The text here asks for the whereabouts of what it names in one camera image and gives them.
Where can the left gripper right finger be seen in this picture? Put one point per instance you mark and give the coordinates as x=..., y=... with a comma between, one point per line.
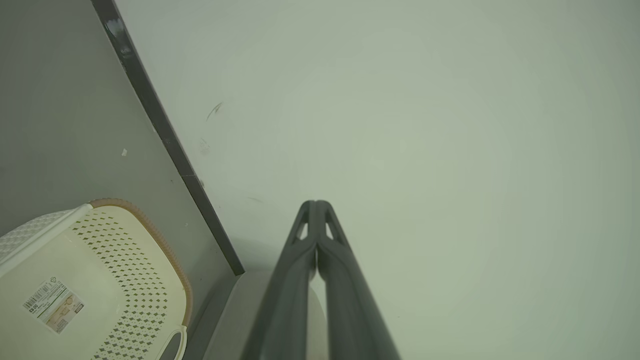
x=350, y=310

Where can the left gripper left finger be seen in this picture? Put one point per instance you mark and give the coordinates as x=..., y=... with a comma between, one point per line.
x=285, y=310

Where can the cream perforated laundry basket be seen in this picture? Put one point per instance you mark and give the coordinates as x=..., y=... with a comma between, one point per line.
x=125, y=250

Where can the barcode label sticker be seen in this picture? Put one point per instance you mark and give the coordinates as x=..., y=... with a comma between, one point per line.
x=52, y=305

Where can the black wall baseboard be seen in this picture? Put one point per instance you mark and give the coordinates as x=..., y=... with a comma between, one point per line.
x=150, y=105

